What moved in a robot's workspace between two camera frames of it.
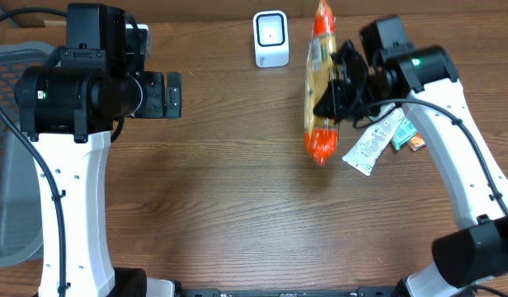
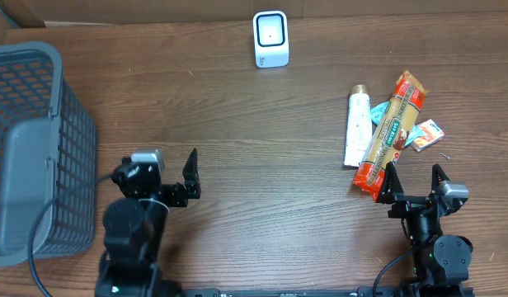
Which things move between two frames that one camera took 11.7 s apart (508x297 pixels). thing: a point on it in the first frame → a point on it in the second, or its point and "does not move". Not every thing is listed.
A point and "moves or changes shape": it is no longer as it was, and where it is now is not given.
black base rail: x=360 y=292 does not move
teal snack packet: x=405 y=131 → x=378 y=114
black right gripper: x=345 y=113 → x=391 y=190
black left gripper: x=173 y=95 → x=167 y=195
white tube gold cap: x=364 y=154 moves or changes shape
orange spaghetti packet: x=321 y=134 → x=390 y=133
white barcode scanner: x=270 y=38 does not move
